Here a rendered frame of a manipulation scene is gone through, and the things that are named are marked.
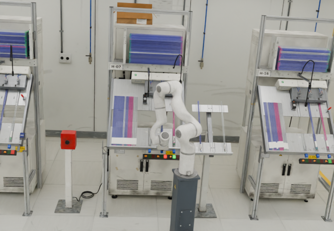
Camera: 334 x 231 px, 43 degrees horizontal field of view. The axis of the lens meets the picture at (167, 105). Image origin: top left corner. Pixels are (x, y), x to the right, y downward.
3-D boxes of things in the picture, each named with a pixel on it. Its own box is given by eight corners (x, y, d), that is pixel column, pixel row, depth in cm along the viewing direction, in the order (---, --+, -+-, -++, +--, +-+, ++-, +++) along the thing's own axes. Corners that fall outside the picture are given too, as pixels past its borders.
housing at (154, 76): (180, 88, 418) (182, 80, 405) (131, 86, 414) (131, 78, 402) (180, 81, 422) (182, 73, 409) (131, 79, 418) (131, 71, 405)
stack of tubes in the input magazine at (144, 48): (181, 65, 405) (183, 37, 397) (128, 63, 401) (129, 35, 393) (180, 62, 417) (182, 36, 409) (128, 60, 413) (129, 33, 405)
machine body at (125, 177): (176, 201, 433) (181, 145, 415) (108, 199, 428) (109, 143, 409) (172, 172, 495) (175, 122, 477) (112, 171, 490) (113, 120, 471)
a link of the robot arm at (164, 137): (159, 146, 356) (169, 145, 358) (160, 140, 344) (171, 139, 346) (157, 137, 360) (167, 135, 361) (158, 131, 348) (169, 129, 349)
